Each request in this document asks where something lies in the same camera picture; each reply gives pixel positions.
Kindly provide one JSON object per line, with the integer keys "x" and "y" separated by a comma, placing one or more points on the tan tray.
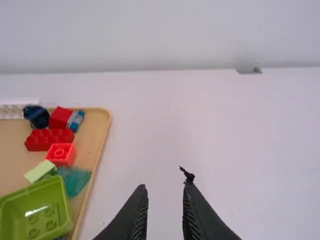
{"x": 95, "y": 140}

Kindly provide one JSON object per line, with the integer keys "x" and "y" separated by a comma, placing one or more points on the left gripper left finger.
{"x": 132, "y": 215}

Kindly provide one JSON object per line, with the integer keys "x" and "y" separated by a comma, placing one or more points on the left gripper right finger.
{"x": 197, "y": 217}

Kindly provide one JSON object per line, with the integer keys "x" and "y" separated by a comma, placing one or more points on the blue and white toy brick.
{"x": 76, "y": 121}

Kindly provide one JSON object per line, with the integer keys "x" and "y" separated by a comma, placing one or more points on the long red toy brick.
{"x": 47, "y": 140}

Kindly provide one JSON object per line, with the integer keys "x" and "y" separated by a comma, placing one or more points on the teal toy brick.
{"x": 75, "y": 178}

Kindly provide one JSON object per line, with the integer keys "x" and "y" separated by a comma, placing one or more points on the coral red toy brick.
{"x": 61, "y": 153}

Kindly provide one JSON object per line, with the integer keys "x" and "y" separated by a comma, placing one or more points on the light green toy brick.
{"x": 40, "y": 171}

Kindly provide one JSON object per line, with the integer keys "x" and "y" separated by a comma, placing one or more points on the white long toy brick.
{"x": 12, "y": 111}

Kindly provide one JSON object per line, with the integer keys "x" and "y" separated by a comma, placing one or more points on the dark blue toy brick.
{"x": 36, "y": 116}

